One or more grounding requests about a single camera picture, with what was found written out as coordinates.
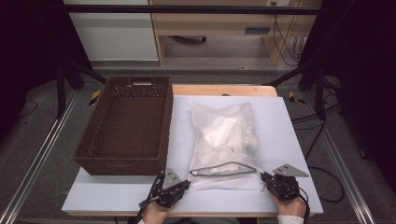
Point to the light wooden desk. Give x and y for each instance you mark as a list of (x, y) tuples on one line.
[(214, 23)]

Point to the dark curtain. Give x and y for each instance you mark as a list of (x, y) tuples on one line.
[(364, 62), (28, 46)]

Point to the black curved bar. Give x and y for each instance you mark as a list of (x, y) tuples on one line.
[(193, 39)]

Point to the person's right hand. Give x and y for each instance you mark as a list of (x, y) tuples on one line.
[(291, 207)]

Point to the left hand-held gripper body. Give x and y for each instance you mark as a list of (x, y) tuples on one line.
[(169, 179)]

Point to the brown woven basket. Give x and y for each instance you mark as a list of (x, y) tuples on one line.
[(130, 124)]

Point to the white cabinet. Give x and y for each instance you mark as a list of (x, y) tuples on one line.
[(115, 37)]

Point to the yellow and black tape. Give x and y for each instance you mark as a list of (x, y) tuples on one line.
[(95, 97), (293, 98)]

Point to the black metal stand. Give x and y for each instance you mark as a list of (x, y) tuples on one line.
[(61, 93), (320, 93)]

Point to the person's left hand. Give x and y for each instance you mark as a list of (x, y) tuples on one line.
[(157, 215)]

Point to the white shirt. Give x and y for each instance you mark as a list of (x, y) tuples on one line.
[(218, 133)]

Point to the black metal crossbar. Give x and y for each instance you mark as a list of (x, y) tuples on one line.
[(186, 9)]

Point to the white table board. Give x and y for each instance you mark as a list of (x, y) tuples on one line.
[(109, 193)]

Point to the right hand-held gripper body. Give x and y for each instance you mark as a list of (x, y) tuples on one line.
[(285, 186)]

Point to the clear zipper storage bag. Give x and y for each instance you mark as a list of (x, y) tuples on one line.
[(205, 112)]

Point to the aluminium rail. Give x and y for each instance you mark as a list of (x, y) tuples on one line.
[(37, 161), (342, 168)]

